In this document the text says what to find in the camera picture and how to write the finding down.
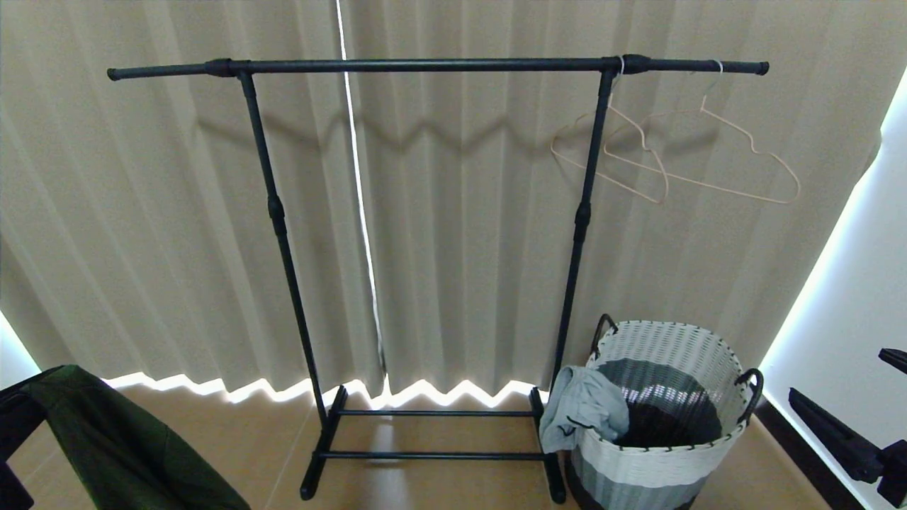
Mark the white laundry basket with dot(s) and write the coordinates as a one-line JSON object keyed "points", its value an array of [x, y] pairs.
{"points": [[659, 460]]}

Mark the green printed shirt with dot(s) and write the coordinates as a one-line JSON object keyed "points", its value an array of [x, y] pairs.
{"points": [[120, 446]]}

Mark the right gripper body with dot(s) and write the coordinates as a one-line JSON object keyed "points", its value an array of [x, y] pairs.
{"points": [[896, 474]]}

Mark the beige curtain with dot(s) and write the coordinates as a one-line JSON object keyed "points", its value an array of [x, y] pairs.
{"points": [[460, 212]]}

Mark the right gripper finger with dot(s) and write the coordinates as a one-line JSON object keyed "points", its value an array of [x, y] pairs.
{"points": [[843, 446], [896, 360]]}

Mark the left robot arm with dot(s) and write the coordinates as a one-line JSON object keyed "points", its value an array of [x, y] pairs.
{"points": [[18, 425]]}

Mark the black clothes rack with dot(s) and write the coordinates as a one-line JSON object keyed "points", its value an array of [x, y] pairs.
{"points": [[425, 65]]}

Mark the pale grey garment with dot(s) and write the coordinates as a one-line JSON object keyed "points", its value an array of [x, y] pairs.
{"points": [[584, 411]]}

